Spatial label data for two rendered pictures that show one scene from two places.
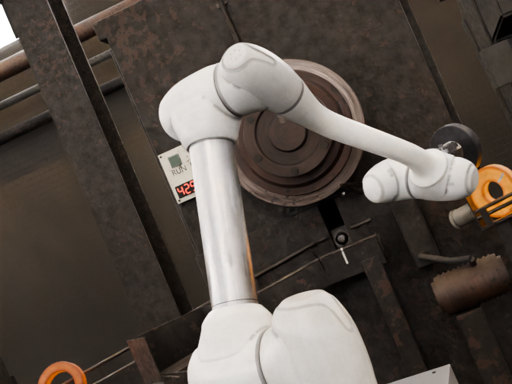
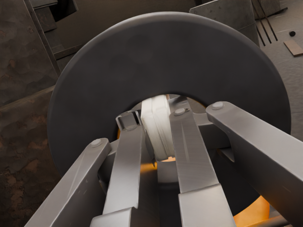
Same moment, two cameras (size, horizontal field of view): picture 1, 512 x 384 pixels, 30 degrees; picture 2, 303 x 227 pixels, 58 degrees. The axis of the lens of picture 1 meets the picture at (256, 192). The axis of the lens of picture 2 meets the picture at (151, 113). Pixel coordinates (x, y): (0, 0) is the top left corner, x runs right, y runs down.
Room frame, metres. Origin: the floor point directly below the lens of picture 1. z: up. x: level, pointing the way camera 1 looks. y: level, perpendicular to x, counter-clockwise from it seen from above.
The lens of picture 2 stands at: (2.56, -0.46, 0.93)
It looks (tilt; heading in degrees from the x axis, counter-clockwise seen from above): 19 degrees down; 322
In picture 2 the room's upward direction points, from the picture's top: 19 degrees counter-clockwise
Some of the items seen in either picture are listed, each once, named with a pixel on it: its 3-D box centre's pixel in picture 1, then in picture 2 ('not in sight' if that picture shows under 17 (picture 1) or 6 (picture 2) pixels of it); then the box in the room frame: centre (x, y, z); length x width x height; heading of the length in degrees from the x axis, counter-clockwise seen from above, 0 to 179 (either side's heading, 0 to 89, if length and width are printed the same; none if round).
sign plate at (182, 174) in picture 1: (202, 164); not in sight; (3.21, 0.13, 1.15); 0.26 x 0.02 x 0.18; 80
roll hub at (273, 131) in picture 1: (288, 132); not in sight; (2.95, -0.17, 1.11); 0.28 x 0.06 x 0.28; 80
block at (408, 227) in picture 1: (414, 228); not in sight; (3.02, -0.42, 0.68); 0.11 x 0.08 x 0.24; 170
